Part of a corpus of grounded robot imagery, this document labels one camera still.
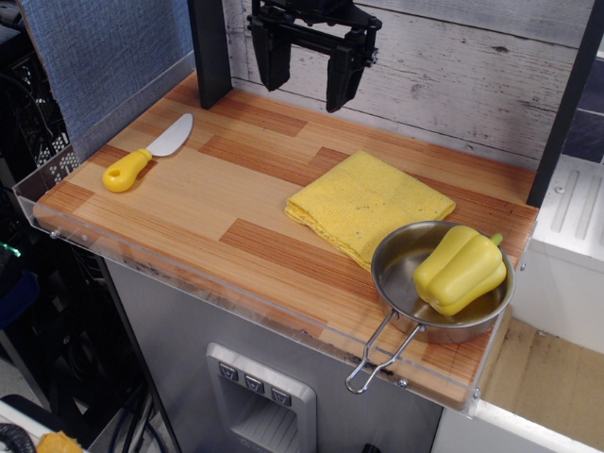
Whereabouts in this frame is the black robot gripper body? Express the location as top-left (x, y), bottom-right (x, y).
top-left (248, 0), bottom-right (382, 67)

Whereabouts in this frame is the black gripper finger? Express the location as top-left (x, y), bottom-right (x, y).
top-left (250, 18), bottom-right (292, 91)
top-left (326, 30), bottom-right (365, 112)

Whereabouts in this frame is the yellow cloth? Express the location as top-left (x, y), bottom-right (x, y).
top-left (284, 151), bottom-right (456, 271)

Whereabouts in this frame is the small steel pan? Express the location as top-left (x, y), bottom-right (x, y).
top-left (345, 221), bottom-right (515, 394)

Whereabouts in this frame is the blue fabric partition panel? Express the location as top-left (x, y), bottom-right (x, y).
top-left (19, 1), bottom-right (194, 154)

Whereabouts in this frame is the clear acrylic table guard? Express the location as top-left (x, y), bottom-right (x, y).
top-left (12, 51), bottom-right (539, 420)

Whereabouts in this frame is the yellow toy bell pepper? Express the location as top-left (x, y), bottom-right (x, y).
top-left (412, 226), bottom-right (507, 316)

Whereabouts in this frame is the white ridged side unit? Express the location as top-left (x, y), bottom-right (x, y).
top-left (512, 156), bottom-right (603, 353)

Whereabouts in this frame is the silver toy fridge cabinet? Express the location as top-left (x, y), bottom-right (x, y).
top-left (109, 263), bottom-right (442, 452)

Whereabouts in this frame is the grey dispenser panel with buttons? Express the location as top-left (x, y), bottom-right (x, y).
top-left (206, 343), bottom-right (318, 452)

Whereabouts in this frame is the black right shelf post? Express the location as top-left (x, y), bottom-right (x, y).
top-left (526, 0), bottom-right (603, 208)

